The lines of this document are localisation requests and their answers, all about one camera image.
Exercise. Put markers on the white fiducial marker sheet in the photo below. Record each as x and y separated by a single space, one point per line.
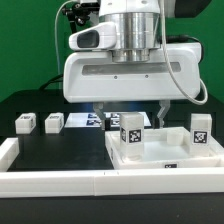
81 120

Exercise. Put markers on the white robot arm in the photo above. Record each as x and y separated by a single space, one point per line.
127 55

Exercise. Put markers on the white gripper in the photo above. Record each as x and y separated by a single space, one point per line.
168 75

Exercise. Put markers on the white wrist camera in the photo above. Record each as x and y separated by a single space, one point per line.
101 36

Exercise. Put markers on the white square tabletop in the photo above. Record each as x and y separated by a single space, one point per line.
164 148

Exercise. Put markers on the white U-shaped obstacle fence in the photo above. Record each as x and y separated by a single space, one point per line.
97 179

